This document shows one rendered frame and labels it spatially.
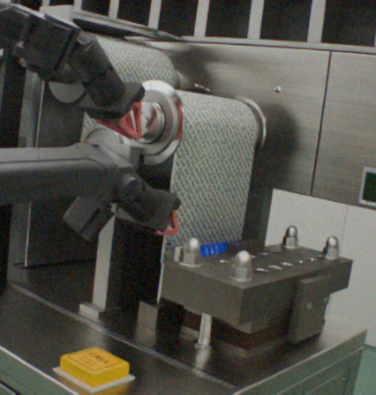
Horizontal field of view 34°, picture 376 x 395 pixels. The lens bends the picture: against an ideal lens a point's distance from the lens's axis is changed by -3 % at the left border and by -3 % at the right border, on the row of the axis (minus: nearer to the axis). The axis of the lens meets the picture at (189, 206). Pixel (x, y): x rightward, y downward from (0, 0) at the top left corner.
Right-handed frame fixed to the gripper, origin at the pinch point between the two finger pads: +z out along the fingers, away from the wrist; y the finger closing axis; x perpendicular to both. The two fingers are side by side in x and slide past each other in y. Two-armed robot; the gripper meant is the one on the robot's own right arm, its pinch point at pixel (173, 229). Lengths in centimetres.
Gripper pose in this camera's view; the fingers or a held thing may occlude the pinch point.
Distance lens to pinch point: 109.1
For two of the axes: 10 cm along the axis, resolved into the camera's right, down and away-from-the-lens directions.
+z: 4.8, 4.6, 7.5
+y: 7.7, 2.0, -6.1
